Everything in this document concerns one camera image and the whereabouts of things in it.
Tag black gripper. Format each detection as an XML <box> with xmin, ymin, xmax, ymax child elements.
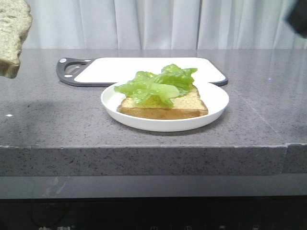
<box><xmin>285</xmin><ymin>0</ymin><xmax>307</xmax><ymax>38</ymax></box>

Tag green lettuce leaf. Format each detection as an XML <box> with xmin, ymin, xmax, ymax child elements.
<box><xmin>114</xmin><ymin>64</ymin><xmax>198</xmax><ymax>108</ymax></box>

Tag bread slice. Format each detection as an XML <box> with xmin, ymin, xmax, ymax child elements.
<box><xmin>117</xmin><ymin>86</ymin><xmax>209</xmax><ymax>120</ymax></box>
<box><xmin>0</xmin><ymin>0</ymin><xmax>32</xmax><ymax>79</ymax></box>

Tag white round plate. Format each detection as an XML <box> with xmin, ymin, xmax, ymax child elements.
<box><xmin>101</xmin><ymin>82</ymin><xmax>229</xmax><ymax>132</ymax></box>

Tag white cutting board dark rim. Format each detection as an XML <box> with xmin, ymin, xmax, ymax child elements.
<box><xmin>56</xmin><ymin>57</ymin><xmax>228</xmax><ymax>87</ymax></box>

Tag grey curtain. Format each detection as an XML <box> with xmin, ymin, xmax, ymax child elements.
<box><xmin>24</xmin><ymin>0</ymin><xmax>307</xmax><ymax>49</ymax></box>

